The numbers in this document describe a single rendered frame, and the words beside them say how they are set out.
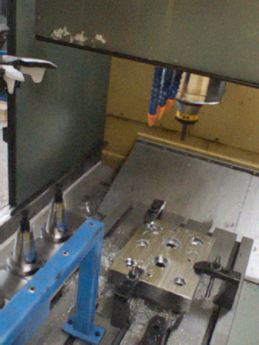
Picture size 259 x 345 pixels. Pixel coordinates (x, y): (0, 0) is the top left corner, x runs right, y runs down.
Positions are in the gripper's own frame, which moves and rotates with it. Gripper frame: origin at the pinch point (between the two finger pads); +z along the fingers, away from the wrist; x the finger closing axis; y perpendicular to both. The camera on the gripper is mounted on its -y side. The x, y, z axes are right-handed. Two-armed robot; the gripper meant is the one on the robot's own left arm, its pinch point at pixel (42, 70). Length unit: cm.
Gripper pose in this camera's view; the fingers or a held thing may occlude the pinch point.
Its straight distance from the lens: 106.9
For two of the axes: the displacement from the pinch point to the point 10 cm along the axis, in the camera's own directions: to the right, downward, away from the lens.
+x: -3.6, 4.0, -8.4
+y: -1.2, 8.8, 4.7
